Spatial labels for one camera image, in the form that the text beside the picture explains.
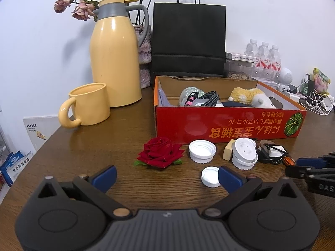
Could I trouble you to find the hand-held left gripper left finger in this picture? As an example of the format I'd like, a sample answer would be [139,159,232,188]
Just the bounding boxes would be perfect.
[39,165,132,220]

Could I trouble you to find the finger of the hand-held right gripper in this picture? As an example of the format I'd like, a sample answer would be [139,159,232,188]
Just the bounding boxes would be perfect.
[285,165,335,182]
[296,152,335,168]

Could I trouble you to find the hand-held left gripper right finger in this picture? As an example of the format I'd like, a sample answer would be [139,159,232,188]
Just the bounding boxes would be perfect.
[203,166,299,219]

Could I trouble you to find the small white bottle cap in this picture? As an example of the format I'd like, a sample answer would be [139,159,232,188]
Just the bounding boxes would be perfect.
[201,166,222,188]

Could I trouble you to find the black charger cable white plug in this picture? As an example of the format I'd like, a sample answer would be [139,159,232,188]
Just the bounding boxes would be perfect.
[256,140,288,165]

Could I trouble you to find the large white bottle cap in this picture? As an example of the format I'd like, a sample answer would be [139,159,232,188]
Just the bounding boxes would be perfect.
[188,139,217,164]

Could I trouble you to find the red cardboard box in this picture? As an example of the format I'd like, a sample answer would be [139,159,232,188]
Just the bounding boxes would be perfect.
[153,75,308,145]

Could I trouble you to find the red fabric rose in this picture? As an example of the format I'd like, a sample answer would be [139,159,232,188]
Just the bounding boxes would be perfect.
[134,136,185,169]

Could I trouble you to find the dark blue pouch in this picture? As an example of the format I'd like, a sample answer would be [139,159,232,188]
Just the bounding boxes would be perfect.
[221,101,253,108]

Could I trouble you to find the black and white braided cable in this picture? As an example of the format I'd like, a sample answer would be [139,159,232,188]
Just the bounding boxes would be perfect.
[199,91,221,108]

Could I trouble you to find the yellow and white plush toy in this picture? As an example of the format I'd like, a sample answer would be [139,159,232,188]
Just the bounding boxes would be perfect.
[228,87,276,109]

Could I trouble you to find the white and pink toy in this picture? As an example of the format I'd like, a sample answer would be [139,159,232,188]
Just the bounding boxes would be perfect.
[184,91,199,107]

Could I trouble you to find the clear iridescent ball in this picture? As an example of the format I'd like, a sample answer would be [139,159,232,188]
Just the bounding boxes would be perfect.
[180,87,205,102]

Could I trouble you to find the beige eraser block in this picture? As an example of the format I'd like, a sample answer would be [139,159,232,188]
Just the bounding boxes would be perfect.
[223,139,236,160]

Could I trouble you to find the green and black small box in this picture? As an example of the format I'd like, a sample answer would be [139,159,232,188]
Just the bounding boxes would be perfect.
[300,74,314,95]

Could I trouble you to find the yellow mug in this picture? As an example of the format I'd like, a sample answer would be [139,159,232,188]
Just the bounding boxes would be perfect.
[58,83,111,129]

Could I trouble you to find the white board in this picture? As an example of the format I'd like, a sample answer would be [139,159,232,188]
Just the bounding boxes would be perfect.
[23,115,62,153]

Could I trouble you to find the green and yellow snack packet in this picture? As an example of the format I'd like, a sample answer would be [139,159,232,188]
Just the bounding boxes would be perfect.
[311,67,331,95]

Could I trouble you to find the white robot figure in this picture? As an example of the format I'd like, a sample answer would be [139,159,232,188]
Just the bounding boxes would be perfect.
[277,67,294,92]

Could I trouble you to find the blue and white bags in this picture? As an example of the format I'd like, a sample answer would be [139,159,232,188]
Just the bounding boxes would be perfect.
[0,150,33,187]

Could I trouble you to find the purple cloth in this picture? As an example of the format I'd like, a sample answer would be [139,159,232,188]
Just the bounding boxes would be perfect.
[158,88,169,107]

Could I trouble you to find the clear jar of nuts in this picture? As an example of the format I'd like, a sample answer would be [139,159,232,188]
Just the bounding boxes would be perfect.
[224,61,255,80]

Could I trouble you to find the yellow thermos jug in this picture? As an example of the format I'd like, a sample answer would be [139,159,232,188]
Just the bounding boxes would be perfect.
[89,0,149,108]

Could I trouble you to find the flat white box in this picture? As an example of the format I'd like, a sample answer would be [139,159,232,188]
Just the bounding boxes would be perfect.
[225,52,256,63]

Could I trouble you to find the pink textured vase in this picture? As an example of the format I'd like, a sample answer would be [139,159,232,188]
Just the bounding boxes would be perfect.
[132,24,152,89]

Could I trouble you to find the black paper bag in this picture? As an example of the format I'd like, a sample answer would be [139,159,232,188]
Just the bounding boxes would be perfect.
[151,0,227,79]

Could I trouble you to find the bunch of dried pink roses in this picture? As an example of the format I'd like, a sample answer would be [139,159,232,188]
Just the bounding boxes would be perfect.
[54,0,166,21]

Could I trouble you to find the white cables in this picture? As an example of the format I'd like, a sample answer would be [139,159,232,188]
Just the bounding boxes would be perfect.
[298,91,334,115]

